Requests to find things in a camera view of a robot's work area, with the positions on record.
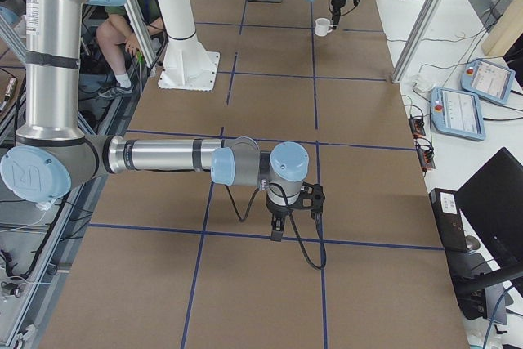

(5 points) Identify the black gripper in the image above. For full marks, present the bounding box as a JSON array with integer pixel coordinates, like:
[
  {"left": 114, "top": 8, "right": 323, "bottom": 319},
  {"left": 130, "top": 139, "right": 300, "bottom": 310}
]
[
  {"left": 266, "top": 201, "right": 302, "bottom": 241},
  {"left": 330, "top": 0, "right": 347, "bottom": 30}
]

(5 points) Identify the white plastic cup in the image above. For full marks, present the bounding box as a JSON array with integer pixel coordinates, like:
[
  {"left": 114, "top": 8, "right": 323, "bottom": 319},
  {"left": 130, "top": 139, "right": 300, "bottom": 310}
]
[{"left": 315, "top": 17, "right": 334, "bottom": 37}]

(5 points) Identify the orange black usb hub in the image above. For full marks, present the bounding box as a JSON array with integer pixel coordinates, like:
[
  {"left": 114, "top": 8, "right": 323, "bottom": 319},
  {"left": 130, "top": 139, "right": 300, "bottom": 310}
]
[{"left": 408, "top": 116, "right": 426, "bottom": 138}]

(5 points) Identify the near blue teach pendant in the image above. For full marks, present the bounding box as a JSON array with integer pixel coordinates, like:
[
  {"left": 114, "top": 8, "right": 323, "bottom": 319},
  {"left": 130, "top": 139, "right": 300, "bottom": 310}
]
[{"left": 431, "top": 87, "right": 486, "bottom": 141}]

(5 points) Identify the blue teach pendant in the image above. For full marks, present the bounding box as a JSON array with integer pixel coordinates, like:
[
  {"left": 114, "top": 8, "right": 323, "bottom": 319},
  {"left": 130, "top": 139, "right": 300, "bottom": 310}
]
[
  {"left": 461, "top": 59, "right": 516, "bottom": 105},
  {"left": 431, "top": 87, "right": 486, "bottom": 141}
]

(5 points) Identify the black box device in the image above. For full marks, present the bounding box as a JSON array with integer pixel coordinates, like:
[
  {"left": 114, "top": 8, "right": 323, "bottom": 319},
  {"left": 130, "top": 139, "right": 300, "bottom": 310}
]
[{"left": 429, "top": 188, "right": 480, "bottom": 253}]

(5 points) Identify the far blue teach pendant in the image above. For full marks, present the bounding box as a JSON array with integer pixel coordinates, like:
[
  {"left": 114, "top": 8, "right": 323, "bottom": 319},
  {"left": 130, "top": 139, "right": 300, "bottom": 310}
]
[{"left": 461, "top": 59, "right": 516, "bottom": 105}]

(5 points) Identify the black monitor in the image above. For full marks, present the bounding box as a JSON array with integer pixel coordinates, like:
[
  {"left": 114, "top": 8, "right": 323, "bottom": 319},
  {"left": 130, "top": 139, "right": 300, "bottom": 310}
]
[{"left": 456, "top": 147, "right": 522, "bottom": 266}]

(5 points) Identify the person in green shirt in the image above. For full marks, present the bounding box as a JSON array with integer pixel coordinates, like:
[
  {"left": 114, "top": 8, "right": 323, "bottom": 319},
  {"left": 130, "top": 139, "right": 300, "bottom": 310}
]
[{"left": 96, "top": 0, "right": 164, "bottom": 100}]

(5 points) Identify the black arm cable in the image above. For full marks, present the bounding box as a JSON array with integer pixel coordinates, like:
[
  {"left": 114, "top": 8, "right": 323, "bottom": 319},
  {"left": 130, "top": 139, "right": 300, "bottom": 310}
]
[{"left": 224, "top": 183, "right": 328, "bottom": 271}]

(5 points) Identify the aluminium frame post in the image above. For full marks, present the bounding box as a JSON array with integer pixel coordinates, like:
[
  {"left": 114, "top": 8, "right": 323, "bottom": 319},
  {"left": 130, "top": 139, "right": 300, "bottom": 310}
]
[{"left": 391, "top": 0, "right": 442, "bottom": 83}]

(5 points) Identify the white pedestal column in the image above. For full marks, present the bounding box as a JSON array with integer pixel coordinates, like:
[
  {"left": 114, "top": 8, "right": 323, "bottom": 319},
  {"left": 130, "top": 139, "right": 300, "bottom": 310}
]
[{"left": 158, "top": 0, "right": 220, "bottom": 92}]

